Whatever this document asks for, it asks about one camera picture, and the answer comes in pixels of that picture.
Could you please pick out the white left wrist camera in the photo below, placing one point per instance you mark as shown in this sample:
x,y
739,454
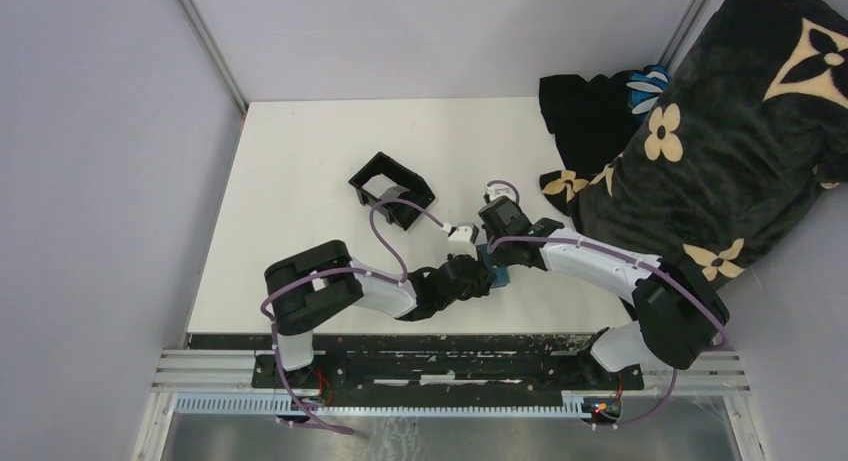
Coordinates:
x,y
462,240

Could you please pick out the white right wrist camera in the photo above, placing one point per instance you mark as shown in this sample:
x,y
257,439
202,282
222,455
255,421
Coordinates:
x,y
495,192

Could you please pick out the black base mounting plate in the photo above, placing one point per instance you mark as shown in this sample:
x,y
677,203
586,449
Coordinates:
x,y
455,371

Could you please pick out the blue leather card holder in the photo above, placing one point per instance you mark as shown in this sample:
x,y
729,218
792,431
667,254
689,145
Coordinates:
x,y
500,275

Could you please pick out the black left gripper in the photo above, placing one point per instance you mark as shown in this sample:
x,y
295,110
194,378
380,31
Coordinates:
x,y
482,285

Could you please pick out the blue white patterned cloth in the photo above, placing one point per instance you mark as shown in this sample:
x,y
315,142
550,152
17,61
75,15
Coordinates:
x,y
645,87

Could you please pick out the black cloth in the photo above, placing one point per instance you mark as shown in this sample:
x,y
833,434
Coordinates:
x,y
591,120

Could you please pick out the black floral fleece blanket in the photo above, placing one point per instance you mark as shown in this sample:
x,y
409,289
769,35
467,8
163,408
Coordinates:
x,y
748,134

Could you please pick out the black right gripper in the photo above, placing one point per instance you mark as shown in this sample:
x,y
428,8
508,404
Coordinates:
x,y
500,260

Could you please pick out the aluminium frame rail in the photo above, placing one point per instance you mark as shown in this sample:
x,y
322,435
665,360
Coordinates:
x,y
204,371

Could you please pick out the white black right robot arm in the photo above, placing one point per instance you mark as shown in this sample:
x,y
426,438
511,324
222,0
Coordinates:
x,y
678,314

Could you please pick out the stack of silver cards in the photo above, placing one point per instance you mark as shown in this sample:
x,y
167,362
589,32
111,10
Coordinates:
x,y
383,187

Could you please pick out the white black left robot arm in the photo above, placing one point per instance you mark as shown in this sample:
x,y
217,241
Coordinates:
x,y
308,289

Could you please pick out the black plastic card bin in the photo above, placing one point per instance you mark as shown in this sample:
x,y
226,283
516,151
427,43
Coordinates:
x,y
398,214

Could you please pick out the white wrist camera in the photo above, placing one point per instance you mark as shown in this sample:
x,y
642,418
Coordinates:
x,y
495,192
462,240

